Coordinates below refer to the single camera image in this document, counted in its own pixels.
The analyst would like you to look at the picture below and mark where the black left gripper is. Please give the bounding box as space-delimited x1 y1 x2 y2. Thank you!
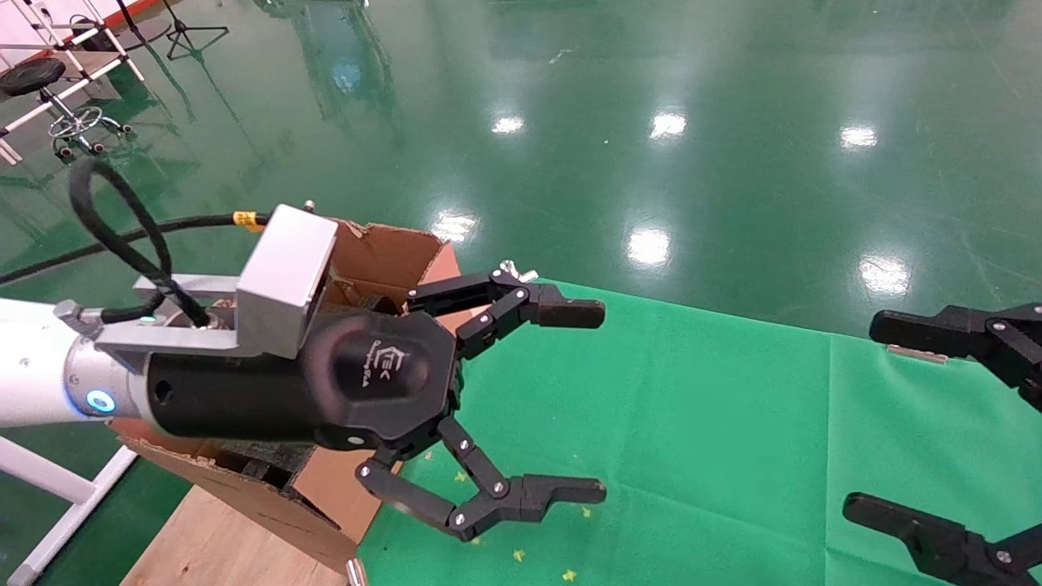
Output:
145 309 464 453

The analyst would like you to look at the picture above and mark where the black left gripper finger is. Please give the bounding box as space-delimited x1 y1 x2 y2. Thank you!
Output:
405 269 606 361
355 415 608 543

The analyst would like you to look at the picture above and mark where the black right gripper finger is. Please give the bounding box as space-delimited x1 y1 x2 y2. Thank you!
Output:
868 304 1042 412
841 492 1042 586

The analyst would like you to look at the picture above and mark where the large open cardboard carton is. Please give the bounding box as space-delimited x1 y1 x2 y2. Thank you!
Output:
106 220 462 575

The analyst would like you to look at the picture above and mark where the black foam block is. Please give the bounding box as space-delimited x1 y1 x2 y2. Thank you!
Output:
216 439 318 491

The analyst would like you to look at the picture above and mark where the green table cloth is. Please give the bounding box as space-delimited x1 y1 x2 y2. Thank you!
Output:
356 279 1042 586

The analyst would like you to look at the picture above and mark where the white pipe rack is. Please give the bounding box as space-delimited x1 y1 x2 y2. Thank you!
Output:
0 0 147 165

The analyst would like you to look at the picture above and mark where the black tripod stand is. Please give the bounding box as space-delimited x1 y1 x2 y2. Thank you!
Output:
161 0 230 62

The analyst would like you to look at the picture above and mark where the black round-base stand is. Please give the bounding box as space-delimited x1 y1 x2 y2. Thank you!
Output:
112 0 173 51

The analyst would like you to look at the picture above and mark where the black wheeled stool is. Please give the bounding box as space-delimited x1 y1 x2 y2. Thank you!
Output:
0 57 134 160

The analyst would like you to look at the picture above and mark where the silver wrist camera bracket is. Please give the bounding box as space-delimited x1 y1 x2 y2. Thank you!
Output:
96 203 339 361

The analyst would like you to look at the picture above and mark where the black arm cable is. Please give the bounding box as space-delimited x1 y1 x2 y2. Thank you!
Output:
0 156 271 328

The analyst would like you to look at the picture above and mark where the white table leg frame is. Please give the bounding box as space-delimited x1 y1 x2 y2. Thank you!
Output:
0 435 140 586

